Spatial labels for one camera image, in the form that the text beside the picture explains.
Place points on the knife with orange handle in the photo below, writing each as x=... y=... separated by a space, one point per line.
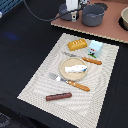
x=84 y=58

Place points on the beige woven placemat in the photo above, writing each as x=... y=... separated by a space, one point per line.
x=83 y=108

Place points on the beige bowl on stove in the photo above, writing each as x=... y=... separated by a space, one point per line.
x=124 y=15

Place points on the orange toy bread loaf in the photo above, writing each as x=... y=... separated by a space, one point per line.
x=77 y=44

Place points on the large grey pot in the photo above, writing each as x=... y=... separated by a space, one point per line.
x=92 y=14

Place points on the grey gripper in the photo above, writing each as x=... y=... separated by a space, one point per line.
x=74 y=16

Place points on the round wooden plate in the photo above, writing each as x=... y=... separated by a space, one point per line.
x=72 y=61

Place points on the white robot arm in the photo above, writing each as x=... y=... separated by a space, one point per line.
x=72 y=7

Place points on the brown toy sausage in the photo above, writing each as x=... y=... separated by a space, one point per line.
x=58 y=96

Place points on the white blue toy tube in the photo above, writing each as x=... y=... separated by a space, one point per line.
x=76 y=69

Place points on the fork with orange handle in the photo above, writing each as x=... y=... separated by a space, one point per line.
x=60 y=79

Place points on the light blue milk carton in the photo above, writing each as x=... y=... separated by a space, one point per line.
x=95 y=48

